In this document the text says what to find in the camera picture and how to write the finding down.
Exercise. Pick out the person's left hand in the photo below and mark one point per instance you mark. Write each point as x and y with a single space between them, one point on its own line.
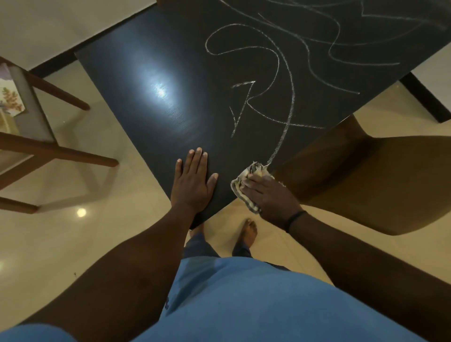
192 186

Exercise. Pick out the person's right hand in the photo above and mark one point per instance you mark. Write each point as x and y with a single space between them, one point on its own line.
275 201

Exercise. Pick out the striped fringed cloth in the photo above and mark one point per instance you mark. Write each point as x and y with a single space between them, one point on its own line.
236 185

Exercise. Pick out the tan moulded chair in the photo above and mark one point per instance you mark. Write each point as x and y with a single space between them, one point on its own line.
370 176

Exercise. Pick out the wooden armchair with grey seat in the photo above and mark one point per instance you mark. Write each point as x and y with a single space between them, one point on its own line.
53 151

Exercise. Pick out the floral printed paper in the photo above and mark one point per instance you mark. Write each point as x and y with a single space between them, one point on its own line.
12 98

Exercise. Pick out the person's left forearm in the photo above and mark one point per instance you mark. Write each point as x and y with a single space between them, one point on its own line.
123 278

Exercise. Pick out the person's right forearm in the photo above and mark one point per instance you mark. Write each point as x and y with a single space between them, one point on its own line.
370 275

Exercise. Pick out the person's right foot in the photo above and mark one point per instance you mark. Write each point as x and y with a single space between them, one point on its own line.
248 232

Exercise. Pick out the person's dark trousers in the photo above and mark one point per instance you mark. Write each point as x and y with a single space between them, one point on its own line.
201 246

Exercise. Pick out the person's blue shirt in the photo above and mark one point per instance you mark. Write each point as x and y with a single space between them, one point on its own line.
264 303

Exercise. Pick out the black wristband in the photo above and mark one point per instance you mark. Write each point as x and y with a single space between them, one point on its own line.
294 216

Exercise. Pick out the black chalk-marked table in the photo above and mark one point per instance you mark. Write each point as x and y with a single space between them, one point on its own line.
176 70

